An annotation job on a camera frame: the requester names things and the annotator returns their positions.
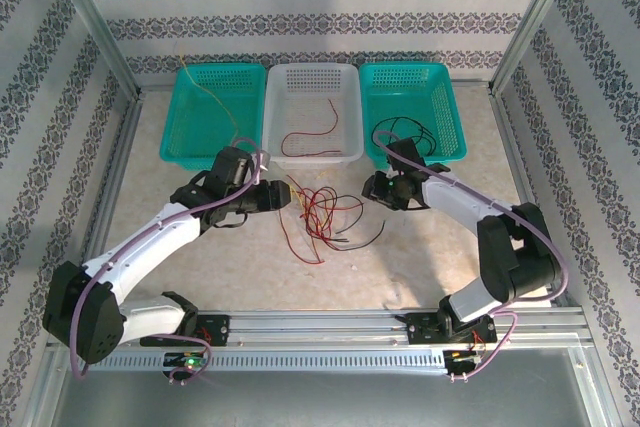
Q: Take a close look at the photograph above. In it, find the teal plastic basket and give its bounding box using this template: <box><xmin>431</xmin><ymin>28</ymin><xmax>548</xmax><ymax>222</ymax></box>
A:
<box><xmin>358</xmin><ymin>61</ymin><xmax>469</xmax><ymax>171</ymax></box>
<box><xmin>158</xmin><ymin>62</ymin><xmax>267</xmax><ymax>172</ymax></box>

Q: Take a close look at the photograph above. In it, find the white plastic basket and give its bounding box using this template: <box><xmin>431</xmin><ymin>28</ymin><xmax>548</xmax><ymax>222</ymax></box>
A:
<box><xmin>260</xmin><ymin>62</ymin><xmax>365</xmax><ymax>171</ymax></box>

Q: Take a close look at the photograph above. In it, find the small controller board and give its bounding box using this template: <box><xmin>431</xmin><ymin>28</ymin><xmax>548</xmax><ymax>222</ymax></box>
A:
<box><xmin>443</xmin><ymin>349</ymin><xmax>484</xmax><ymax>366</ymax></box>

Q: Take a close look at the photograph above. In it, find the controller board with green light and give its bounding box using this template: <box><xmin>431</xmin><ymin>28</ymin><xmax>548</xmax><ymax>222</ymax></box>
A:
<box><xmin>164</xmin><ymin>352</ymin><xmax>209</xmax><ymax>371</ymax></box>

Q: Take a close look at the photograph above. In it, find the grey metal sheet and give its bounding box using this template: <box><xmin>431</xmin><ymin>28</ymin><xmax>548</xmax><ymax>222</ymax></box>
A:
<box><xmin>49</xmin><ymin>346</ymin><xmax>609</xmax><ymax>427</ymax></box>

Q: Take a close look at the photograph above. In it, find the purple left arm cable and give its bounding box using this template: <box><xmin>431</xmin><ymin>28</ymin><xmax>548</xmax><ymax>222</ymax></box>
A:
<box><xmin>69</xmin><ymin>136</ymin><xmax>266</xmax><ymax>387</ymax></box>

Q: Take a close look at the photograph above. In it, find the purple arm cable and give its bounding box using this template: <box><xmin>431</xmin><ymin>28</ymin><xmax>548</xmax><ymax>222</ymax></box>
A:
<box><xmin>69</xmin><ymin>136</ymin><xmax>266</xmax><ymax>387</ymax></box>
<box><xmin>373</xmin><ymin>129</ymin><xmax>571</xmax><ymax>383</ymax></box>

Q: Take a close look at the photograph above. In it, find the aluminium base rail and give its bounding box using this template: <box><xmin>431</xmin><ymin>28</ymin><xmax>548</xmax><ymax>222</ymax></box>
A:
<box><xmin>94</xmin><ymin>309</ymin><xmax>586</xmax><ymax>348</ymax></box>

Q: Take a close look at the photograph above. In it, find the slotted grey cable duct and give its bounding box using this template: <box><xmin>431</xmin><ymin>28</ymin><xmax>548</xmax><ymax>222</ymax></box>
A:
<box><xmin>107</xmin><ymin>346</ymin><xmax>449</xmax><ymax>373</ymax></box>

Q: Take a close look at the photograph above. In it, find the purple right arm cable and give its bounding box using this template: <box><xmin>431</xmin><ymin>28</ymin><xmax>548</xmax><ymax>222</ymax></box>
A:
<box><xmin>373</xmin><ymin>129</ymin><xmax>571</xmax><ymax>383</ymax></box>

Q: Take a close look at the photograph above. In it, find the aluminium frame post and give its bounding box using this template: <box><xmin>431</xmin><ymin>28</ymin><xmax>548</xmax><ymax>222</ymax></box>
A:
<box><xmin>491</xmin><ymin>0</ymin><xmax>594</xmax><ymax>94</ymax></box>
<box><xmin>44</xmin><ymin>0</ymin><xmax>142</xmax><ymax>98</ymax></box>

